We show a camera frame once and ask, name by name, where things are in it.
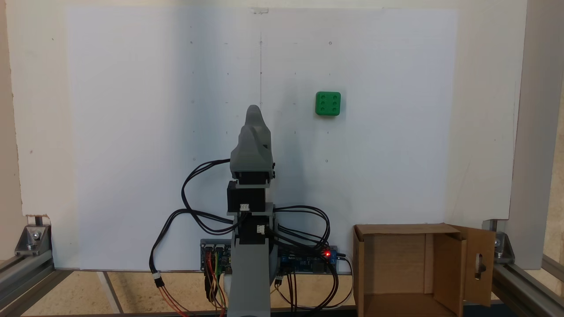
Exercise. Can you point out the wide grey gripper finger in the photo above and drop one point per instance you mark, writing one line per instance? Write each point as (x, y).
(255, 138)

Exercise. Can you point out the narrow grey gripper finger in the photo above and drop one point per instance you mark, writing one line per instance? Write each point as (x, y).
(254, 115)

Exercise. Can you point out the green die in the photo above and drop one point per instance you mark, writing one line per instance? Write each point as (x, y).
(328, 104)

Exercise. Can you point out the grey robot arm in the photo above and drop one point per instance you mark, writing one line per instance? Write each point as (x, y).
(249, 277)

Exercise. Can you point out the clear tape piece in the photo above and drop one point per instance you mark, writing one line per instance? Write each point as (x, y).
(259, 10)

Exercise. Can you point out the blue circuit board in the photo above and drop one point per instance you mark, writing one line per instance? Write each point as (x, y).
(304, 262)

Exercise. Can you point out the white paper sheet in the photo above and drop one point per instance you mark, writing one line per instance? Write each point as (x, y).
(132, 132)

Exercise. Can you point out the brown cardboard box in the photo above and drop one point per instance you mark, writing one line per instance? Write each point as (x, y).
(396, 268)

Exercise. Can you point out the white base board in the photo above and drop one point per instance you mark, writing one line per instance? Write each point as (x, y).
(39, 110)

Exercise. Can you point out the metal corner bracket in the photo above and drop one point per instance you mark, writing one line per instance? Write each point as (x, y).
(31, 240)
(500, 246)

